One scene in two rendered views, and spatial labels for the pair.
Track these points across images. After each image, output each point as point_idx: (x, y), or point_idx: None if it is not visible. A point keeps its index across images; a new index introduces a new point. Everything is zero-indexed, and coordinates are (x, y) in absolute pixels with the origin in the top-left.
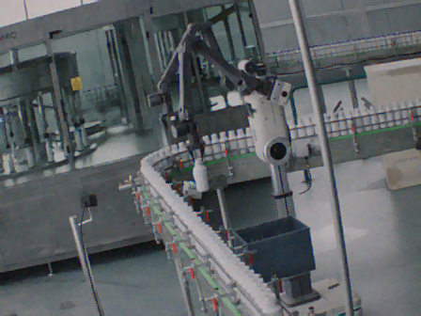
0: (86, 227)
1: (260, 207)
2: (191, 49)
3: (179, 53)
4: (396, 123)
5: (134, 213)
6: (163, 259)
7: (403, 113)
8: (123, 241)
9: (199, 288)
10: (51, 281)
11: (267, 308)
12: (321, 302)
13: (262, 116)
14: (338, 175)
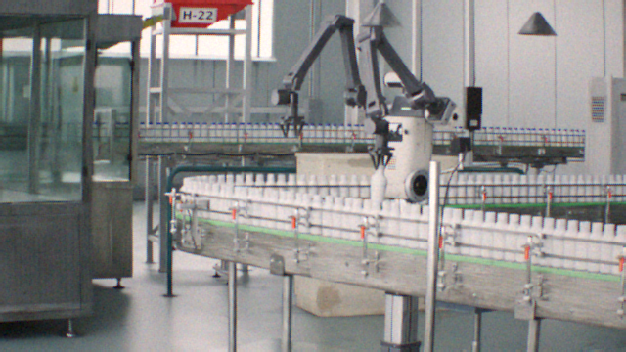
0: None
1: (134, 312)
2: (380, 38)
3: (358, 40)
4: (458, 201)
5: (28, 279)
6: (60, 345)
7: (469, 190)
8: (8, 314)
9: (529, 272)
10: None
11: None
12: None
13: (415, 140)
14: (212, 295)
